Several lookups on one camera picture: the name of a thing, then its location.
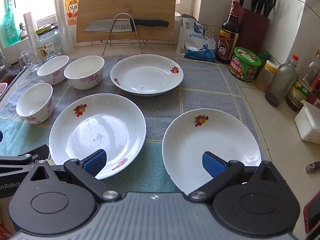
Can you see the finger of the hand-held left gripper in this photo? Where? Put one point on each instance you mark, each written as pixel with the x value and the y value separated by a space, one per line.
pixel 22 161

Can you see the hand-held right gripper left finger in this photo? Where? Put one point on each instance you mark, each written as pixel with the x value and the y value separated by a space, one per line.
pixel 95 162

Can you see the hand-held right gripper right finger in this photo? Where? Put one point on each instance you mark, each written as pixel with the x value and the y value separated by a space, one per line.
pixel 212 163

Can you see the white fruit-print plate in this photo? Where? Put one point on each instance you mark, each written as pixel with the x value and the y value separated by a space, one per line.
pixel 145 75
pixel 212 135
pixel 100 130

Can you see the white pink-flower bowl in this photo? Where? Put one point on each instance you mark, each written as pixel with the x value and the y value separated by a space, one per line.
pixel 32 102
pixel 83 70
pixel 52 66

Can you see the grey teal checked dish mat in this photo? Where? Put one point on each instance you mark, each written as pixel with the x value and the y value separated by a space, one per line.
pixel 200 97

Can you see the steel kitchen sink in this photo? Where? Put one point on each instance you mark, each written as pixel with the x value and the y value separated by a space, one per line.
pixel 10 77

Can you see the yellow-lid spice jar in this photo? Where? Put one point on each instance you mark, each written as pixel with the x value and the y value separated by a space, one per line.
pixel 265 80

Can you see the clear drinking glass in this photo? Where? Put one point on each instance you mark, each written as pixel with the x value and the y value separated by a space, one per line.
pixel 31 60

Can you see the green sauce tub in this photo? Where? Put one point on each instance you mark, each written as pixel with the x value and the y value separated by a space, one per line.
pixel 243 65

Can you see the grey glass bottle red cap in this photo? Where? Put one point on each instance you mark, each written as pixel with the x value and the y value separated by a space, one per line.
pixel 280 85

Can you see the white plastic box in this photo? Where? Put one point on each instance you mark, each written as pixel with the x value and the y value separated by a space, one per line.
pixel 310 125

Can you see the red phone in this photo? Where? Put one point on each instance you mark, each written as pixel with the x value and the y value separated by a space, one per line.
pixel 312 212

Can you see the green-label oil bottle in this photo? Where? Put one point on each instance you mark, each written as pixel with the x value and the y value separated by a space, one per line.
pixel 298 92

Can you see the glass jar yellow-black lid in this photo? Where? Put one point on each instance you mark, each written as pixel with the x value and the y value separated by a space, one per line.
pixel 47 47

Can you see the small green-lid jar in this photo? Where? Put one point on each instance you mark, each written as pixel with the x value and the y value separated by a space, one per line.
pixel 265 56

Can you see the dark vinegar bottle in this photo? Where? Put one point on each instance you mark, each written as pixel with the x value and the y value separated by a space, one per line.
pixel 226 42

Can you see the white blue salt bag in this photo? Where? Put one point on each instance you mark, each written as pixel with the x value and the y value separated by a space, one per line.
pixel 197 42

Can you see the clear plastic cup stack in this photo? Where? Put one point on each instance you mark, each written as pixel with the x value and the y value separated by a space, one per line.
pixel 31 32
pixel 63 20

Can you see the metal binder clip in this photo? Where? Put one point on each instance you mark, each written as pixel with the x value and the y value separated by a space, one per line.
pixel 209 32

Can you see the green dish soap bottle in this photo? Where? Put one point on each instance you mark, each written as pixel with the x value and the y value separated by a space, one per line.
pixel 10 27

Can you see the dark red knife block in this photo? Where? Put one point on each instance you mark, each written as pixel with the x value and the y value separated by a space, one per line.
pixel 252 30

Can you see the orange cooking wine bottle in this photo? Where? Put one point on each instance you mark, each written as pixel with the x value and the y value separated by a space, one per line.
pixel 71 7

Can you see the bamboo cutting board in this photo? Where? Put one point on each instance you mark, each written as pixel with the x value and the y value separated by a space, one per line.
pixel 125 0

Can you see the black scissors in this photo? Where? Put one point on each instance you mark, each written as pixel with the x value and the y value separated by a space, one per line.
pixel 268 7

